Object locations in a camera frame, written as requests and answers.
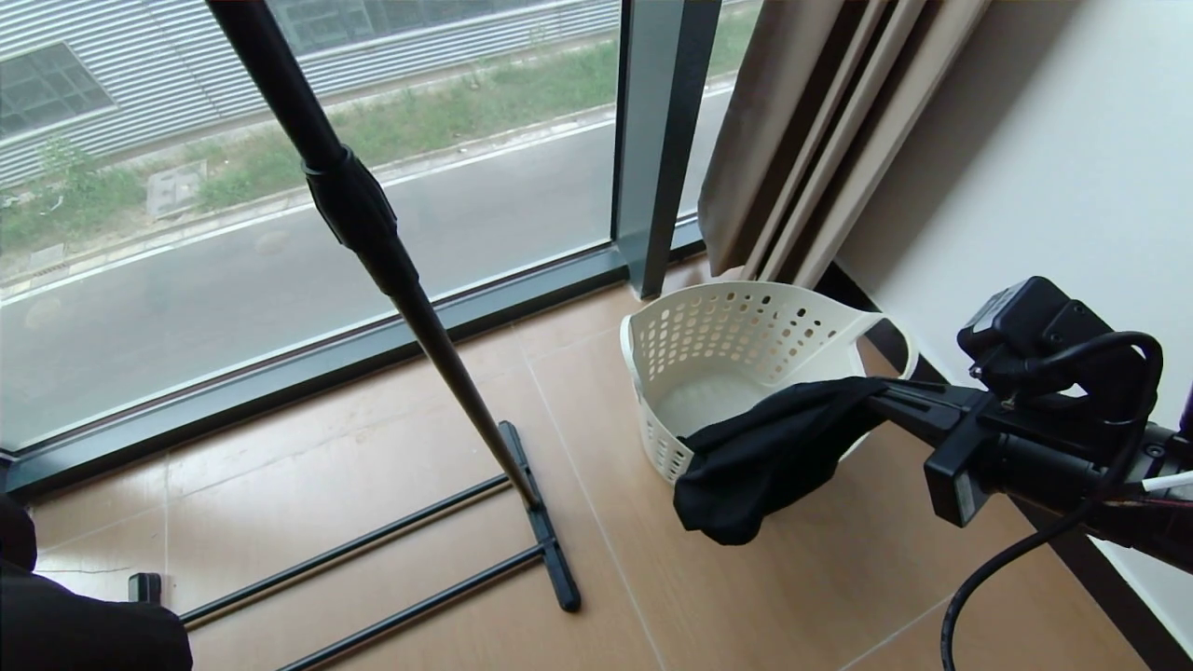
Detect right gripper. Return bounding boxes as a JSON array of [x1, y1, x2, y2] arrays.
[[865, 378, 1133, 528]]

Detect window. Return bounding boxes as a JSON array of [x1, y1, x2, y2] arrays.
[[0, 0, 761, 500]]

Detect brown curtain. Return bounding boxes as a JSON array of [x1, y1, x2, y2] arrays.
[[697, 0, 991, 290]]

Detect black clothes rack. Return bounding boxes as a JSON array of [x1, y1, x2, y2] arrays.
[[129, 0, 583, 671]]

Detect black garment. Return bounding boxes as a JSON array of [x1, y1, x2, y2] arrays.
[[673, 377, 891, 547]]

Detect white laundry basket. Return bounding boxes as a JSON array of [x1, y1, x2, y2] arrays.
[[620, 281, 921, 486]]

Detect black cable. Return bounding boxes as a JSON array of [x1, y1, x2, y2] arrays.
[[939, 331, 1166, 671]]

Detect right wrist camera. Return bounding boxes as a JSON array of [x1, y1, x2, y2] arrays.
[[957, 276, 1157, 431]]

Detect black shorts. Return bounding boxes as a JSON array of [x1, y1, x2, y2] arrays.
[[0, 492, 194, 671]]

